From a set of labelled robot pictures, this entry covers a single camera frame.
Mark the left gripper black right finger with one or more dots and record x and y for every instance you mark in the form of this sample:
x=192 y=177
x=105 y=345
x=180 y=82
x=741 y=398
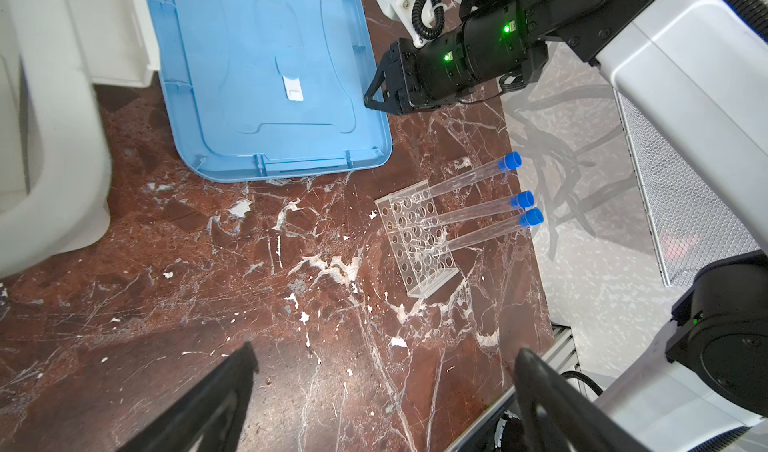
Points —
x=556 y=417

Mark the white wire mesh basket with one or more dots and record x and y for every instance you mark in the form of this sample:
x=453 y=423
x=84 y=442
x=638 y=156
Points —
x=678 y=202

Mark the white plastic storage bin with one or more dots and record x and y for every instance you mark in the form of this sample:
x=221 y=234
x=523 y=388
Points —
x=56 y=167

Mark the pink object in basket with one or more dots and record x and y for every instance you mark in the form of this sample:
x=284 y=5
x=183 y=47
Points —
x=676 y=249

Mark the blue plastic bin lid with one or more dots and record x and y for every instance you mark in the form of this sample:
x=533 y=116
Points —
x=269 y=89

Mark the clear acrylic test tube rack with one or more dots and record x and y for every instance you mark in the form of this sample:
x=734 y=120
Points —
x=418 y=244

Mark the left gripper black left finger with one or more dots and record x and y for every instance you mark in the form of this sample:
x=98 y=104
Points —
x=210 y=416

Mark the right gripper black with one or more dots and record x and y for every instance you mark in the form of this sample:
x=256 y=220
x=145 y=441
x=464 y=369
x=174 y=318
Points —
x=492 y=45

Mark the blue capped test tube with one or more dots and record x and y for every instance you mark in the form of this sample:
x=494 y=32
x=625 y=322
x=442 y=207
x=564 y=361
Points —
x=509 y=163
x=526 y=220
x=520 y=202

